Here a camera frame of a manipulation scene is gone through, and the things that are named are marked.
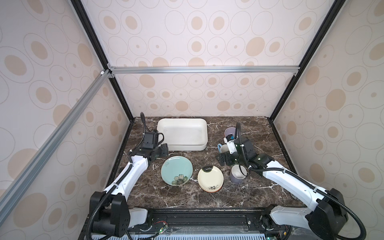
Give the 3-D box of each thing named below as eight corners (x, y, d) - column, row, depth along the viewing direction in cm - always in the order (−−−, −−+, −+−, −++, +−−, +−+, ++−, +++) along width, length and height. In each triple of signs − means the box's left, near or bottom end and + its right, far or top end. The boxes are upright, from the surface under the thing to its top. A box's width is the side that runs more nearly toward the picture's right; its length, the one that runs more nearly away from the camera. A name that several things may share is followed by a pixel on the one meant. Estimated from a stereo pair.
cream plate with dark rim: (197, 192, 85) (197, 190, 82) (197, 168, 95) (197, 165, 92) (224, 192, 85) (225, 190, 82) (221, 168, 95) (222, 165, 92)
